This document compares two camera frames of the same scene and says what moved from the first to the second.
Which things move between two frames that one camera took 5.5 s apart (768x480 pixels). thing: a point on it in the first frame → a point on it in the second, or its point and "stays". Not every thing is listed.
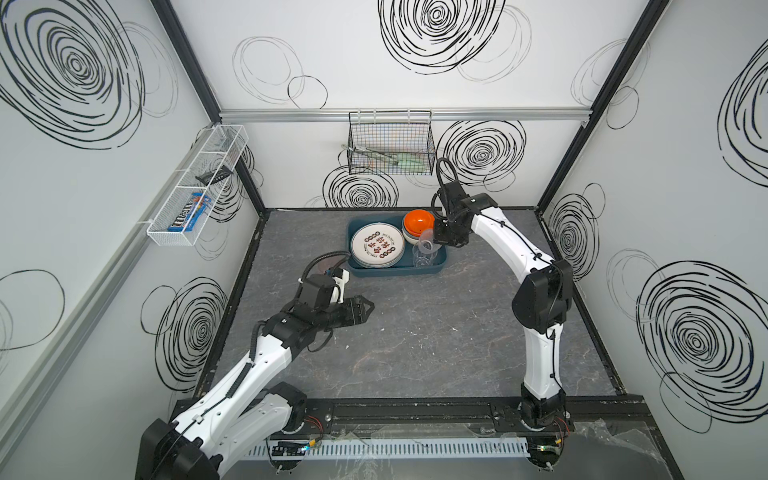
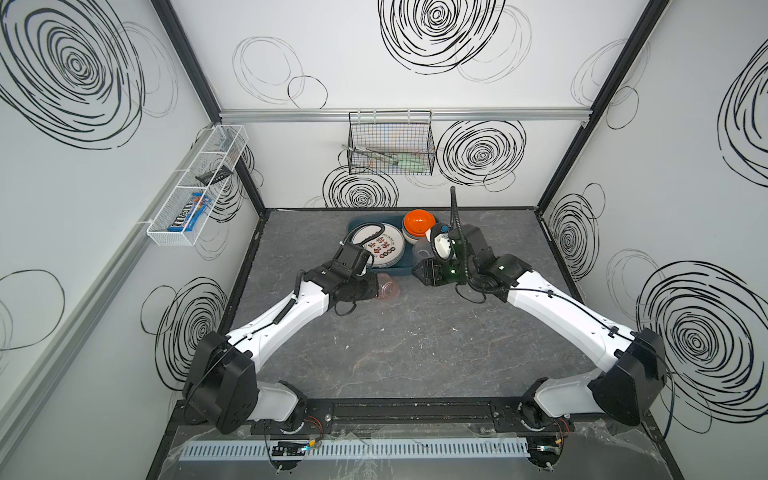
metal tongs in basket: x=371 y=151 stays
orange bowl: x=415 y=221 stays
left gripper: x=346 y=312 → x=365 y=288
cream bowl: x=410 y=239 stays
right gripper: x=450 y=234 → x=426 y=274
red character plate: x=377 y=245 stays
